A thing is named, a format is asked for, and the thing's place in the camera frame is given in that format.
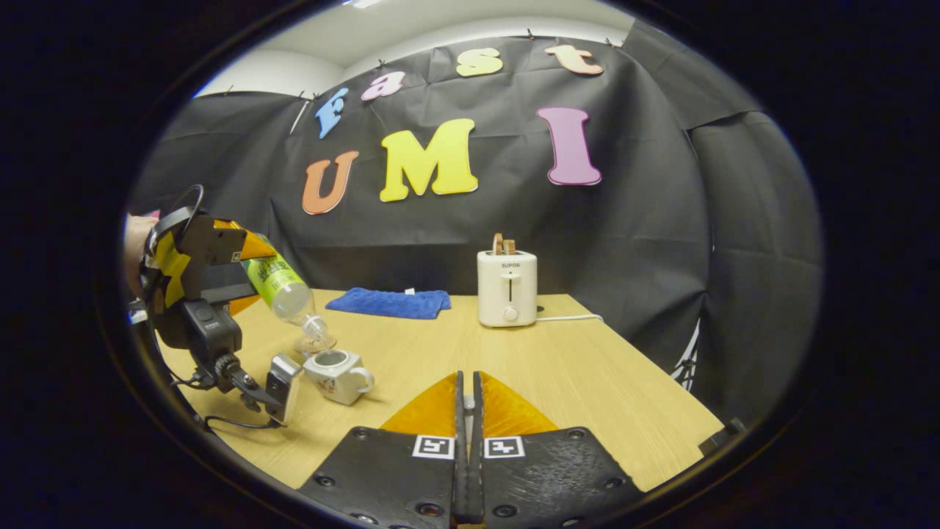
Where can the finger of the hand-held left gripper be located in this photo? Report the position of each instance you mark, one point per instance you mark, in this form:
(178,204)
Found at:
(242,303)
(257,248)

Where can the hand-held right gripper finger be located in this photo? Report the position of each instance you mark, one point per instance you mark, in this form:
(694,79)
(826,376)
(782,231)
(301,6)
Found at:
(460,477)
(477,477)

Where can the green label water bottle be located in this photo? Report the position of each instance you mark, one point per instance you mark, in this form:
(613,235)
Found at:
(283,286)

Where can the round cork coaster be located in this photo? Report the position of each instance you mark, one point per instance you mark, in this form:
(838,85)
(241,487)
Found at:
(305,349)

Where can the white floral teacup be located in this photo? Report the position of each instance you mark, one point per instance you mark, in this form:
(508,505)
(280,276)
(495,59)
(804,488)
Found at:
(341,382)

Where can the blue towel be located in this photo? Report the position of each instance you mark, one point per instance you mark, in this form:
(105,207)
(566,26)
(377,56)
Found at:
(389,303)

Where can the white toaster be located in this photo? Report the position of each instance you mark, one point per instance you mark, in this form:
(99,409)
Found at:
(507,286)

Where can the bread slice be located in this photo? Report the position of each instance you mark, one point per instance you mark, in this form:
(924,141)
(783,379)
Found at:
(498,244)

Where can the ceiling light panel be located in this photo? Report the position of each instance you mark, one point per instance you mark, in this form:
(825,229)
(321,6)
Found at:
(363,3)

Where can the black backdrop cloth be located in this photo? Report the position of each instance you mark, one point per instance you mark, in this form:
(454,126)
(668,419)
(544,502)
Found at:
(624,242)

